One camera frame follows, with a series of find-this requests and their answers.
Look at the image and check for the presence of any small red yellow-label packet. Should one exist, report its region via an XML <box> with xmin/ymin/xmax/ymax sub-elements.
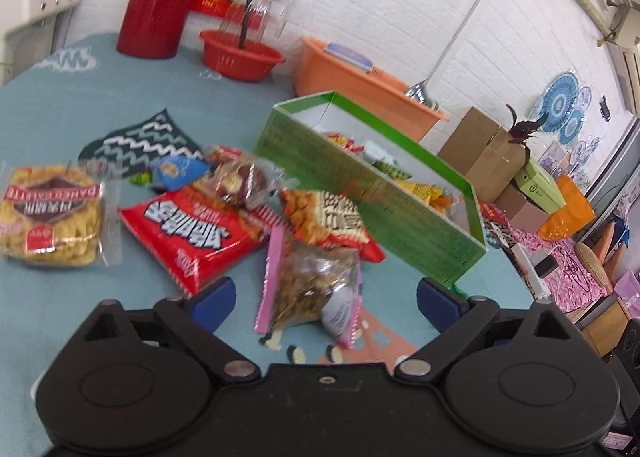
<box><xmin>322</xmin><ymin>131</ymin><xmax>366</xmax><ymax>154</ymax></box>

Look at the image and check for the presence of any dark purple plant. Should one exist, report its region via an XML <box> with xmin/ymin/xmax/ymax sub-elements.
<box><xmin>504</xmin><ymin>104</ymin><xmax>551</xmax><ymax>146</ymax></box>

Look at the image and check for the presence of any large red snack packet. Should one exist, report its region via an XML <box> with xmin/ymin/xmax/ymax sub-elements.
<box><xmin>119</xmin><ymin>184</ymin><xmax>274</xmax><ymax>296</ymax></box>

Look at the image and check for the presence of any glass pitcher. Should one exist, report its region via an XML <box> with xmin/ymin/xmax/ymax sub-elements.
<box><xmin>218</xmin><ymin>0</ymin><xmax>294</xmax><ymax>49</ymax></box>

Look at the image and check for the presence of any red black patterned cloth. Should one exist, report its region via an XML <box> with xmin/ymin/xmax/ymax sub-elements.
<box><xmin>481</xmin><ymin>204</ymin><xmax>517</xmax><ymax>249</ymax></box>

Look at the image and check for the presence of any pink-edged clear nut packet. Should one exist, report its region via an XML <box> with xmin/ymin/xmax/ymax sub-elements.
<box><xmin>254</xmin><ymin>226</ymin><xmax>364</xmax><ymax>351</ymax></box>

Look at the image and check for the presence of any silver foil bag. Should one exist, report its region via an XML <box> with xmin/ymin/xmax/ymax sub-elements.
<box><xmin>404</xmin><ymin>79</ymin><xmax>441</xmax><ymax>111</ymax></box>

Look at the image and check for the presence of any green cardboard box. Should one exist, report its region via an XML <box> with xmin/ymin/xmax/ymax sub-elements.
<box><xmin>254</xmin><ymin>90</ymin><xmax>488</xmax><ymax>289</ymax></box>

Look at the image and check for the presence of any orange red peanut packet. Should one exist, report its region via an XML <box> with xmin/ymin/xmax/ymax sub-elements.
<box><xmin>279</xmin><ymin>188</ymin><xmax>386</xmax><ymax>264</ymax></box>

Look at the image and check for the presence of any clear dried fruit packet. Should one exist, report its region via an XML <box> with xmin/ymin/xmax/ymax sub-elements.
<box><xmin>192</xmin><ymin>146</ymin><xmax>297</xmax><ymax>211</ymax></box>

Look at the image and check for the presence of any red plastic basin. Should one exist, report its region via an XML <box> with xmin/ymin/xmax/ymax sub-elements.
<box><xmin>198</xmin><ymin>29</ymin><xmax>286</xmax><ymax>83</ymax></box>

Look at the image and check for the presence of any orange plastic basin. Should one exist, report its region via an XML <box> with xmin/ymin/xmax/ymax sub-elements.
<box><xmin>293</xmin><ymin>36</ymin><xmax>450</xmax><ymax>141</ymax></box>

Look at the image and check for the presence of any white wall pipe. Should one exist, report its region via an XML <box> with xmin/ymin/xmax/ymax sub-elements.
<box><xmin>427</xmin><ymin>0</ymin><xmax>519</xmax><ymax>88</ymax></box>

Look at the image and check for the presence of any clear packet of yellow crisps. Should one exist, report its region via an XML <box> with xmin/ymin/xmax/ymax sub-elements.
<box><xmin>0</xmin><ymin>161</ymin><xmax>124</xmax><ymax>269</ymax></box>

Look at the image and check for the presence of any green lidded box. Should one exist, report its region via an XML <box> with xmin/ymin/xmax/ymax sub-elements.
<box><xmin>513</xmin><ymin>159</ymin><xmax>566</xmax><ymax>216</ymax></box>

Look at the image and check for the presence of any small blue green candy packet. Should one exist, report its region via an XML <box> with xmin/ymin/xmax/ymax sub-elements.
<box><xmin>130</xmin><ymin>154</ymin><xmax>211</xmax><ymax>191</ymax></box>

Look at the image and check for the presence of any black stirring stick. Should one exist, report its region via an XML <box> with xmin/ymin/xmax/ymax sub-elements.
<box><xmin>239</xmin><ymin>0</ymin><xmax>259</xmax><ymax>51</ymax></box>

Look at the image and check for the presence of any small brown cardboard box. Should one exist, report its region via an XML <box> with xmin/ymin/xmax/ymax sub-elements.
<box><xmin>494</xmin><ymin>184</ymin><xmax>551</xmax><ymax>238</ymax></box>

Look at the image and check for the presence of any woven straw basket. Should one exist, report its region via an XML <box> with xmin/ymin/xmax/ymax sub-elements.
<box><xmin>574</xmin><ymin>241</ymin><xmax>614</xmax><ymax>293</ymax></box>

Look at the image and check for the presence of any pink patterned cloth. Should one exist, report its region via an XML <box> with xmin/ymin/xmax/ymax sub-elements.
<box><xmin>494</xmin><ymin>216</ymin><xmax>619</xmax><ymax>314</ymax></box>

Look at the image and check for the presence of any teal printed tablecloth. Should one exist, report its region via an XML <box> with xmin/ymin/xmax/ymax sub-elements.
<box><xmin>0</xmin><ymin>32</ymin><xmax>537</xmax><ymax>390</ymax></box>

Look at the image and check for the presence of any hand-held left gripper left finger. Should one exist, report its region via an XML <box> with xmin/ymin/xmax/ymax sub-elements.
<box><xmin>75</xmin><ymin>276</ymin><xmax>263</xmax><ymax>382</ymax></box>

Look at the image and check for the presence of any white air conditioner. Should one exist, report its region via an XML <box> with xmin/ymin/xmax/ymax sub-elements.
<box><xmin>590</xmin><ymin>0</ymin><xmax>640</xmax><ymax>114</ymax></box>

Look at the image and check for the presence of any blue round paper fan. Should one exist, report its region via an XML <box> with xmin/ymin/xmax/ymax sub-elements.
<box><xmin>558</xmin><ymin>106</ymin><xmax>587</xmax><ymax>146</ymax></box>
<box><xmin>533</xmin><ymin>70</ymin><xmax>580</xmax><ymax>133</ymax></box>

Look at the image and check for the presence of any blue plate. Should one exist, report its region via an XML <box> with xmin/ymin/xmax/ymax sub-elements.
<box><xmin>324</xmin><ymin>42</ymin><xmax>381</xmax><ymax>74</ymax></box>

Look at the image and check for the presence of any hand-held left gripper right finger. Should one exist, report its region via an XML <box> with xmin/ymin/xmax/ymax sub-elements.
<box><xmin>394</xmin><ymin>278</ymin><xmax>584</xmax><ymax>382</ymax></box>

